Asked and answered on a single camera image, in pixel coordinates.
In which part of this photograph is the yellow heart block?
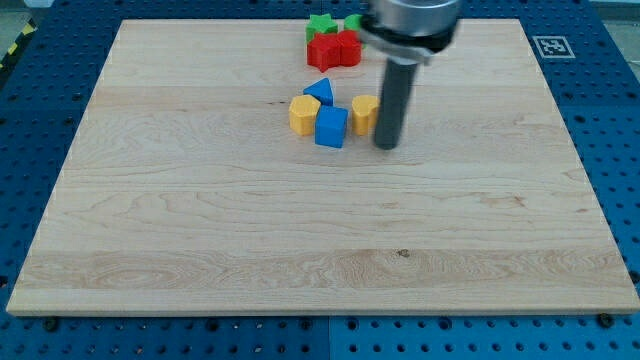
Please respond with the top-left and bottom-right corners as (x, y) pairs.
(351, 95), (379, 136)

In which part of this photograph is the green star block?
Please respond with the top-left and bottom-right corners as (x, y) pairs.
(305, 13), (339, 43)

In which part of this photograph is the red star block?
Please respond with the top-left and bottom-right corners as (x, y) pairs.
(307, 33), (341, 72)

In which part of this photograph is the blue cube block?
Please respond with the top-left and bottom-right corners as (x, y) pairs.
(315, 105), (348, 148)

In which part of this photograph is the blue triangle block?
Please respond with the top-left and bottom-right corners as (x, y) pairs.
(303, 78), (334, 106)

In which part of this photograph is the yellow hexagon block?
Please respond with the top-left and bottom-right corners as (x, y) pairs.
(289, 95), (321, 136)

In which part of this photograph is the wooden board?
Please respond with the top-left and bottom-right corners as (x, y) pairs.
(7, 19), (639, 317)

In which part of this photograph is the white fiducial marker tag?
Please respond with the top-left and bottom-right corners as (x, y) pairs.
(533, 35), (575, 59)

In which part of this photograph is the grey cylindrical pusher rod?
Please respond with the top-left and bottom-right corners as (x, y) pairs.
(374, 59), (418, 150)

